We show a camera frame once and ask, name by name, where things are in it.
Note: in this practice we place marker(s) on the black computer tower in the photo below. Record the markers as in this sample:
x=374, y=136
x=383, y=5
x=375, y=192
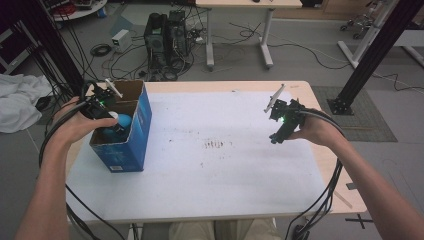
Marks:
x=178, y=33
x=155, y=36

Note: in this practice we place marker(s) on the grey floor mat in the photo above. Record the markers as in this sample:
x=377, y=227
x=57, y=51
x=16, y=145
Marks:
x=370, y=120

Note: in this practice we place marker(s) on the person's right hand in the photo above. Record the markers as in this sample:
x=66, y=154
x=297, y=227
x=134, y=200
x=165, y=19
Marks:
x=316, y=130

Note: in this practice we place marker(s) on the black metal stand post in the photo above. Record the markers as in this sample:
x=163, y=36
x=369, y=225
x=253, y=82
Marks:
x=56, y=43
x=373, y=53

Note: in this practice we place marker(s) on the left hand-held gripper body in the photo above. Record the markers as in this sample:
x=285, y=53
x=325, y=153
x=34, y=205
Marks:
x=95, y=106

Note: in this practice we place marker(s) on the small white box device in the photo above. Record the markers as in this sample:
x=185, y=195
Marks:
x=120, y=40

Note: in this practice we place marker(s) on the light blue ball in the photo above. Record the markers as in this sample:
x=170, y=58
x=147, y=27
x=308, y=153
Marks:
x=124, y=120

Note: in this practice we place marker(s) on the person's left hand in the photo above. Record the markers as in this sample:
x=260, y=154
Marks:
x=75, y=128

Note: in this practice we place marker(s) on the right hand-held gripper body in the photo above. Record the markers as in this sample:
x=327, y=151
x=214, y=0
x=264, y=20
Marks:
x=288, y=115

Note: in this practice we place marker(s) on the wheeled stand base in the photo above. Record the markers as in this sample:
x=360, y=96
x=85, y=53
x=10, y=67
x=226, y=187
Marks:
x=356, y=23

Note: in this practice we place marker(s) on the white-legged desk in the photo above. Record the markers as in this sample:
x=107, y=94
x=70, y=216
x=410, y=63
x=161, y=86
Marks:
x=248, y=3

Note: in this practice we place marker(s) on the white metal frame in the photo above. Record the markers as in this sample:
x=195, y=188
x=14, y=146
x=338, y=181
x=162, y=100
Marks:
x=363, y=40

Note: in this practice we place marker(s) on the white cloth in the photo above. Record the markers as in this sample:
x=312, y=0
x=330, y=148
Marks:
x=20, y=100

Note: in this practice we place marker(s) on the round white table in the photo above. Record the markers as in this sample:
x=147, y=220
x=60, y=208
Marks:
x=83, y=11

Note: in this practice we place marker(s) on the blue cardboard box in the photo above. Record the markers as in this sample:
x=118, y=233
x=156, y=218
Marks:
x=133, y=146

